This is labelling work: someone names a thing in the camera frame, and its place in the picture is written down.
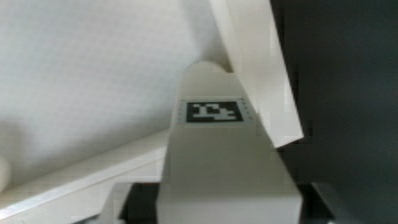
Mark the white desk top tray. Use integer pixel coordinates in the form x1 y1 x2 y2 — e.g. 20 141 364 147
0 0 304 224

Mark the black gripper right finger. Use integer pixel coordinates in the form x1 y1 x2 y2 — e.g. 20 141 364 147
297 182 356 224

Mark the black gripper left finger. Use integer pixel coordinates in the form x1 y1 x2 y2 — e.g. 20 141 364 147
96 181 162 224

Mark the white desk leg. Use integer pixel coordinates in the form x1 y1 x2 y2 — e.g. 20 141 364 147
0 155 13 193
157 61 304 224

